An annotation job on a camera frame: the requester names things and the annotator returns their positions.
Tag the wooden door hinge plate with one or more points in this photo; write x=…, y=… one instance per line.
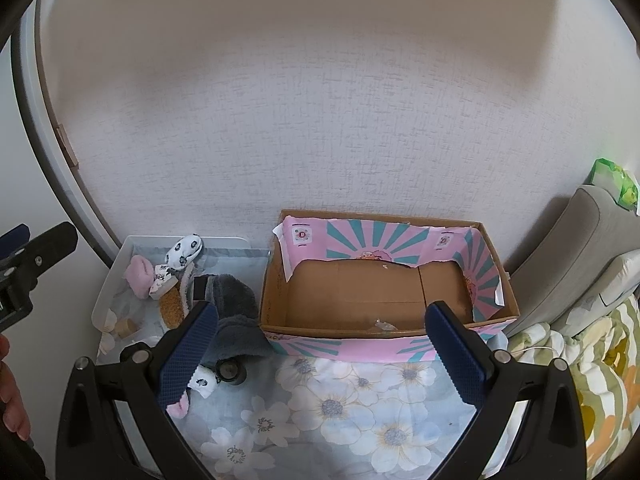
x=67, y=145

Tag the grey sofa cushion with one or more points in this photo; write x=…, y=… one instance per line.
x=565, y=245

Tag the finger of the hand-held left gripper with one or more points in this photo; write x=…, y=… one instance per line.
x=12, y=240
x=42, y=252

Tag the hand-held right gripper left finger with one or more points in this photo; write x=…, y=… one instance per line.
x=187, y=355

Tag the small black bottle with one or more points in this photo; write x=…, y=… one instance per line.
x=231, y=371

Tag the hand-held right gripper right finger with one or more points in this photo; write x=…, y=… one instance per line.
x=457, y=355

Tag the grey fuzzy sock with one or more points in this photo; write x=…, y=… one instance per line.
x=232, y=295
x=240, y=342

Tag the blue floral bedsheet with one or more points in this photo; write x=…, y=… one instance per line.
x=350, y=410

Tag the small tan object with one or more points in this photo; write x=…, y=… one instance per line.
x=127, y=327

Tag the pink sock with printed cuff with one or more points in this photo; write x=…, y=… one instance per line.
x=202, y=382
x=137, y=275

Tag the pink printed cardboard box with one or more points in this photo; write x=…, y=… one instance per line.
x=350, y=290

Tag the green orange floral quilt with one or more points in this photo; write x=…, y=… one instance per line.
x=610, y=385

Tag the grey door frame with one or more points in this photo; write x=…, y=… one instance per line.
x=45, y=110

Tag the green packet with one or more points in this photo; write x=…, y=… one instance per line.
x=615, y=180

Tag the person's left hand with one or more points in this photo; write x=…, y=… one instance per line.
x=11, y=400

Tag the white pillow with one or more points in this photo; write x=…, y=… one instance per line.
x=615, y=280

